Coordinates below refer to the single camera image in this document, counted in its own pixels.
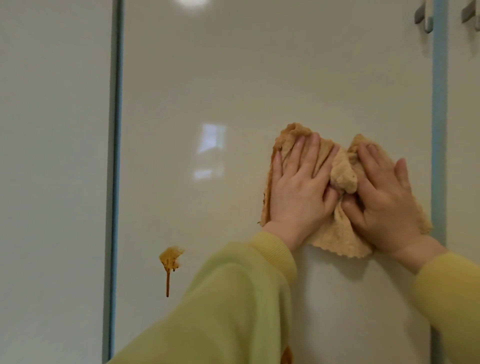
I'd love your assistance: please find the person's right hand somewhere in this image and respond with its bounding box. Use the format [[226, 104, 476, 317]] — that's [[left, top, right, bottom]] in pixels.
[[340, 142, 426, 263]]

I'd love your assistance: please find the wide white cabinet door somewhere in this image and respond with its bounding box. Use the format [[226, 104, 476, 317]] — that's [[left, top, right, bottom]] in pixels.
[[115, 0, 439, 364]]

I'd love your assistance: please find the person's right forearm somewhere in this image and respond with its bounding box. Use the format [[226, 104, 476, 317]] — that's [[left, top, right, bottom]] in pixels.
[[392, 234, 480, 364]]

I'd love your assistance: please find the beige cleaning cloth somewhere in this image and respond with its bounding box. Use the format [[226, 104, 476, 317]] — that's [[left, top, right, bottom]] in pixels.
[[260, 122, 434, 259]]

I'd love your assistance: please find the orange sauce stain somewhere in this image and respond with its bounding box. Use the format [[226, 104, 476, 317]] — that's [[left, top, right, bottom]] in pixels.
[[158, 245, 185, 298]]

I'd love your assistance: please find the person's left forearm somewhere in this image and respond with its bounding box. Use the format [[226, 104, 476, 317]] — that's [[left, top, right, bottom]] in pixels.
[[108, 230, 299, 364]]

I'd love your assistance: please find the person's left hand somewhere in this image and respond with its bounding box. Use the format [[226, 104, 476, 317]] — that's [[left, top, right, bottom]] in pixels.
[[268, 132, 342, 252]]

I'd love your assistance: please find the grey metal door handle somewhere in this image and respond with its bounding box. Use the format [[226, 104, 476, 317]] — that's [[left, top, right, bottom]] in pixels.
[[414, 0, 435, 35], [461, 0, 480, 33]]

